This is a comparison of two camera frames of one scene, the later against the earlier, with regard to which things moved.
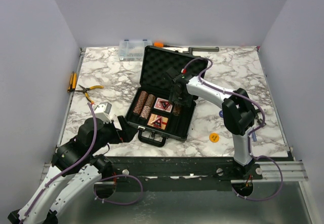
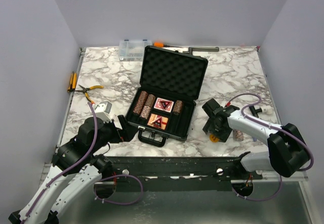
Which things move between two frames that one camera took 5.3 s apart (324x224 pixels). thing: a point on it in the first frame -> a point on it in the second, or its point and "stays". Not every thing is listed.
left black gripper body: (110, 135) stays
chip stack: (176, 109) stays
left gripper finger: (128, 131) stays
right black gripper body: (182, 99) -> (222, 132)
